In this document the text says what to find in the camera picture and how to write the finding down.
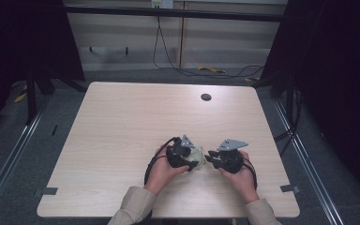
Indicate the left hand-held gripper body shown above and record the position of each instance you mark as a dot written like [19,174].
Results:
[178,156]

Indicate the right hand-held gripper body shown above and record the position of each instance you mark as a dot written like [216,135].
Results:
[231,157]

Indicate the person's left hand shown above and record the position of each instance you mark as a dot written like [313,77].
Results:
[162,175]

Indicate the person's right hand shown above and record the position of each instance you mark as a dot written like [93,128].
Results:
[243,181]

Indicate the dark round table grommet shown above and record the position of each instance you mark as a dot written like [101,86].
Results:
[206,97]

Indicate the grey tape strip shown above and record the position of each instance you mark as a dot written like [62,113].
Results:
[289,188]
[50,191]

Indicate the small yellow floor scrap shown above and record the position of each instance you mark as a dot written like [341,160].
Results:
[251,79]

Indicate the black metal stand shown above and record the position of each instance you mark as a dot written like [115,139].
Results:
[31,97]
[290,100]

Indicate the yellow floor item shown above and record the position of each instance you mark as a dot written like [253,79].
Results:
[209,69]
[20,97]

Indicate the small black floor stick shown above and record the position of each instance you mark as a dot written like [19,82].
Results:
[54,130]

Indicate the black curtain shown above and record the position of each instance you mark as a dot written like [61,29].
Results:
[22,40]
[334,78]

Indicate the black horizontal bar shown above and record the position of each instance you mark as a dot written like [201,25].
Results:
[175,13]

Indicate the metal floor rail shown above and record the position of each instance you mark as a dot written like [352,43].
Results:
[9,162]
[309,162]

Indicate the white wall outlet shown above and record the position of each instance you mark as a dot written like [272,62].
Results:
[162,3]

